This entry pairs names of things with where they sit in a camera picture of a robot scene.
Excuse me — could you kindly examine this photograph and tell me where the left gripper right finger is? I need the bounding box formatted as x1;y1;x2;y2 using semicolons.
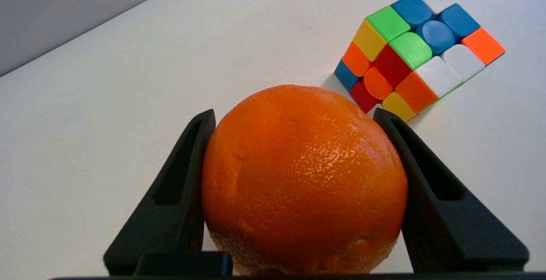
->
373;108;529;272

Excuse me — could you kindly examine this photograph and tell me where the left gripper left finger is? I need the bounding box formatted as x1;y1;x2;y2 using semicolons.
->
104;110;216;276

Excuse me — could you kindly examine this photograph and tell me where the colourful puzzle cube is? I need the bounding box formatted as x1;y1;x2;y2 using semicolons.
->
334;0;506;123

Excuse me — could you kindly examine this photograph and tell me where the orange fruit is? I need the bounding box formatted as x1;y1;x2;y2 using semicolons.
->
201;85;409;276

